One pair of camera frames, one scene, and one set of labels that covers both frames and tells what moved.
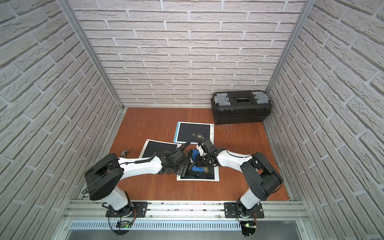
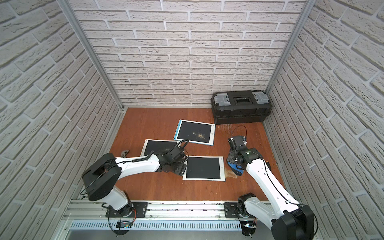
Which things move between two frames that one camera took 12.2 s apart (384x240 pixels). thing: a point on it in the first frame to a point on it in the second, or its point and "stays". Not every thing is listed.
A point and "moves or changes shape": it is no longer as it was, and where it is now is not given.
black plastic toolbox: (232, 107) stays
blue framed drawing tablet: (194, 132) stays
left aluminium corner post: (70, 13) stays
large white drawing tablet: (151, 146) stays
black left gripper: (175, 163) stays
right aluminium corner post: (300, 21) stays
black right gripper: (199, 162) to (230, 156)
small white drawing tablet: (211, 174) moves or changes shape
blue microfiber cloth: (194, 169) moves or changes shape
